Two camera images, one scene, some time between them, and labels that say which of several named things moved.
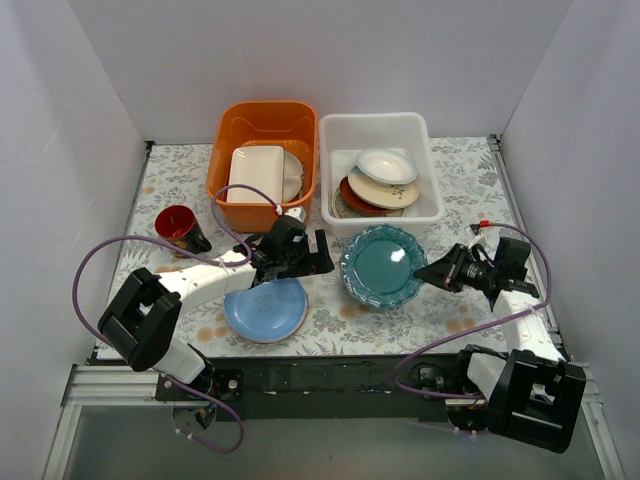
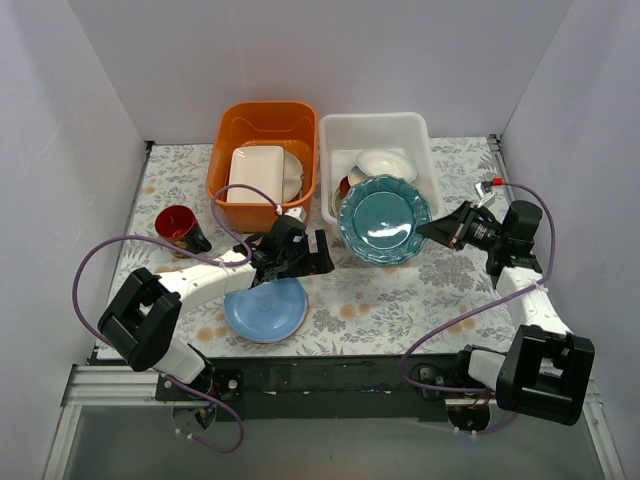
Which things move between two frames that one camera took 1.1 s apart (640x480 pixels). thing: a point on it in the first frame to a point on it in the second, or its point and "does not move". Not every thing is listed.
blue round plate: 271,312 does not move
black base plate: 326,388 does not move
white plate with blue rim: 387,165 does not move
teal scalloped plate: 378,264 to 378,217
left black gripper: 304,255 does not move
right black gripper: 451,270 to 461,229
